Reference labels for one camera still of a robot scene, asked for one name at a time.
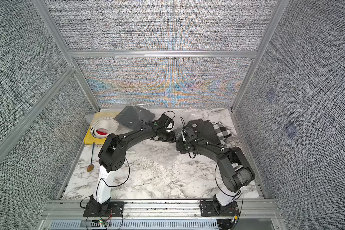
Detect dark grey pinstripe shirt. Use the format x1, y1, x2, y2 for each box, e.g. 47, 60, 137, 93
177, 119, 220, 155

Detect clear plastic vacuum bag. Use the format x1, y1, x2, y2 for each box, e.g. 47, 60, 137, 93
85, 107, 193, 168

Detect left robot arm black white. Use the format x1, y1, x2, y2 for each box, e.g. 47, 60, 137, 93
93, 119, 176, 204

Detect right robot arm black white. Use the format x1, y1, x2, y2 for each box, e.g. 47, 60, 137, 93
176, 138, 255, 215

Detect black white checkered shirt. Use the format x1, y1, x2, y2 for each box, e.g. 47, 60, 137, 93
211, 122, 232, 146

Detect white patterned bowl red inside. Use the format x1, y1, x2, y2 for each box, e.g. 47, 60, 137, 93
90, 117, 119, 139

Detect yellow plastic tray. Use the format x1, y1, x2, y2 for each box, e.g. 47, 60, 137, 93
83, 110, 119, 145

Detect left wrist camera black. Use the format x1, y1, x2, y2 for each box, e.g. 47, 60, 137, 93
157, 114, 173, 130

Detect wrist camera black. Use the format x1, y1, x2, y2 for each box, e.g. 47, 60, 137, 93
183, 127, 197, 142
157, 114, 173, 130

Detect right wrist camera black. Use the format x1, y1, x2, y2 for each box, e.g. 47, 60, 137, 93
183, 127, 197, 142

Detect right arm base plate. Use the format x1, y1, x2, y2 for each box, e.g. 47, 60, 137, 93
198, 200, 239, 217

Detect aluminium frame of enclosure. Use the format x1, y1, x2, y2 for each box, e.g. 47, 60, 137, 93
0, 0, 345, 202

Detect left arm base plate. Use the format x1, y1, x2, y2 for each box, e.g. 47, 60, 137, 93
83, 201, 125, 218

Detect white slotted cable duct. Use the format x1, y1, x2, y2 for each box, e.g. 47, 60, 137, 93
49, 219, 219, 230

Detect front aluminium rail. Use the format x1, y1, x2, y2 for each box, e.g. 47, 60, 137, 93
40, 198, 283, 220

